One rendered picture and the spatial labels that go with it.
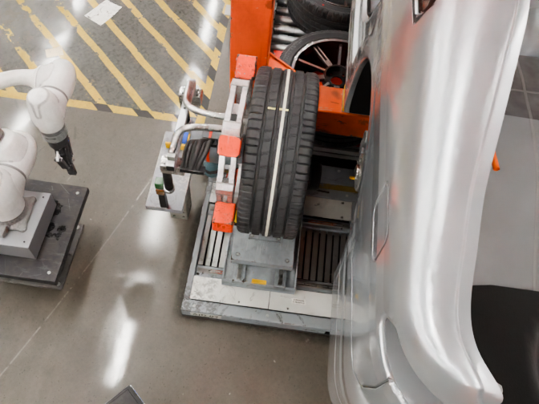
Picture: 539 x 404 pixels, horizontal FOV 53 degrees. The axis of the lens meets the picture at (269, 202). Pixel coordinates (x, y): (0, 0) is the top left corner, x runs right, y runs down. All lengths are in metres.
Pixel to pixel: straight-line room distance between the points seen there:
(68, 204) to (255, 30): 1.23
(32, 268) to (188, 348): 0.80
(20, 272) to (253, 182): 1.25
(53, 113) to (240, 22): 0.79
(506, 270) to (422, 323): 1.02
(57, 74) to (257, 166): 0.78
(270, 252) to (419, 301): 1.60
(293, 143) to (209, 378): 1.29
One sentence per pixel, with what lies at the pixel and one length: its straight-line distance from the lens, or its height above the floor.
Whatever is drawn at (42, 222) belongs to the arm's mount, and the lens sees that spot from 2.67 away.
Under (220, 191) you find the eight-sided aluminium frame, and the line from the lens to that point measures 1.94.
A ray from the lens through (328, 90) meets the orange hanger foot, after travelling 2.64.
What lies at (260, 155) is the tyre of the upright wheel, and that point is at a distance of 1.85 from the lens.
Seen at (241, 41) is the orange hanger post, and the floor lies 1.04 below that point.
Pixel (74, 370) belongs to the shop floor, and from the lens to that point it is 2.77.
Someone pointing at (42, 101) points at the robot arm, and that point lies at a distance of 1.98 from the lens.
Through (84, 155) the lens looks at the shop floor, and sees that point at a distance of 3.28.
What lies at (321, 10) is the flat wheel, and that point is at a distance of 3.32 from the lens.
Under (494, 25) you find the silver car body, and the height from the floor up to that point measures 1.81.
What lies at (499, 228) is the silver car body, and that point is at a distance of 2.09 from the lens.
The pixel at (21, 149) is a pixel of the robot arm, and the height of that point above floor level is 0.63.
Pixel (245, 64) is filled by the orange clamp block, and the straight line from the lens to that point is 2.11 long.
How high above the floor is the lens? 2.61
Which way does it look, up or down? 60 degrees down
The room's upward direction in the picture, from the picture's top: 8 degrees clockwise
